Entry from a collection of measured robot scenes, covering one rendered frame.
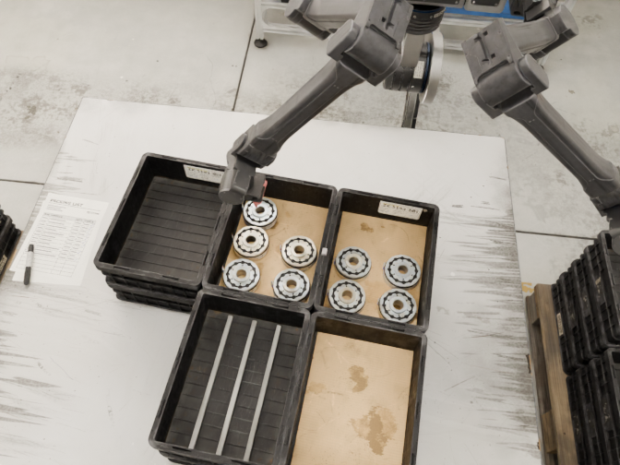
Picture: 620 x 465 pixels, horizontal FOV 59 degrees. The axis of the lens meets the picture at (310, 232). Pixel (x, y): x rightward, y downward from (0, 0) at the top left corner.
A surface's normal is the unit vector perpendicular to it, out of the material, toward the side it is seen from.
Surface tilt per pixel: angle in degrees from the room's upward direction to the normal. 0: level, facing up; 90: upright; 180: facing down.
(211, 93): 0
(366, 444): 0
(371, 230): 0
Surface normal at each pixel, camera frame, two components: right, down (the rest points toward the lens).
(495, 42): -0.73, -0.03
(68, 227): 0.03, -0.52
